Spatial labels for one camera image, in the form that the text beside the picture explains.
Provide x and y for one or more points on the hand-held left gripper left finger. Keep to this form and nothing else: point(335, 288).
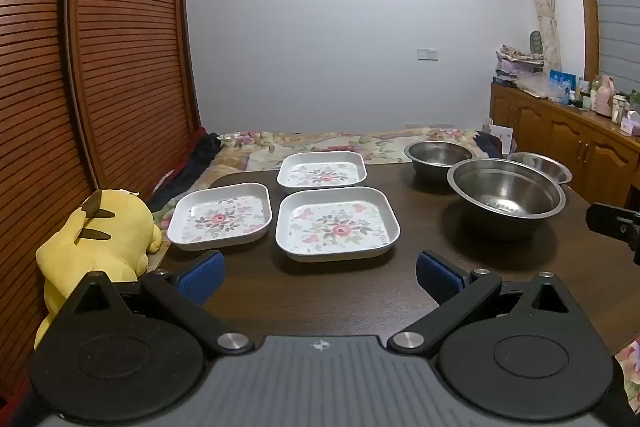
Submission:
point(202, 278)

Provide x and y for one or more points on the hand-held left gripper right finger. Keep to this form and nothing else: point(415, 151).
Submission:
point(440, 279)

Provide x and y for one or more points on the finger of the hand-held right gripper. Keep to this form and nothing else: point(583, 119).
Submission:
point(612, 222)

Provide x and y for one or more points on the floral square plate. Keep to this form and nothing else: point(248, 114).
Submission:
point(337, 229)
point(220, 219)
point(322, 177)

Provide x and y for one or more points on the large steel bowl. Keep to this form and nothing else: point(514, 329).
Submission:
point(505, 194)

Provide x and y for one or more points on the wooden cabinet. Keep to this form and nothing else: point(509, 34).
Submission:
point(565, 142)

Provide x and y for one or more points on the pink tissue box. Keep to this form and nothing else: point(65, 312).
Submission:
point(631, 124)

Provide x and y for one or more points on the yellow plush toy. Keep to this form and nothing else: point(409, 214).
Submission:
point(100, 232)

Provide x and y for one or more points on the white jar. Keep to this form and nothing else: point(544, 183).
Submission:
point(620, 109)

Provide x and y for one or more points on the black and red clothing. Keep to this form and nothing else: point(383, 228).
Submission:
point(190, 162)

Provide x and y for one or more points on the pink thermos bottle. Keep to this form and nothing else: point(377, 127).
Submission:
point(606, 99)

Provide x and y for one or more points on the glass bottle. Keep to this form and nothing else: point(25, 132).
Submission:
point(595, 89)

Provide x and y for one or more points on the white paper bag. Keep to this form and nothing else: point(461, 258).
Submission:
point(505, 137)

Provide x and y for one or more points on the blue box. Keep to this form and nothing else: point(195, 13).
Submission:
point(561, 84)

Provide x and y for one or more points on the clear plastic bag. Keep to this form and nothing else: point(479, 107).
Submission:
point(535, 87)

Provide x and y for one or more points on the wooden louvered wardrobe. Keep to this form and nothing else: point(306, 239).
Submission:
point(125, 57)

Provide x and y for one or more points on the white wall switch plate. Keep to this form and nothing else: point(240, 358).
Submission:
point(427, 54)

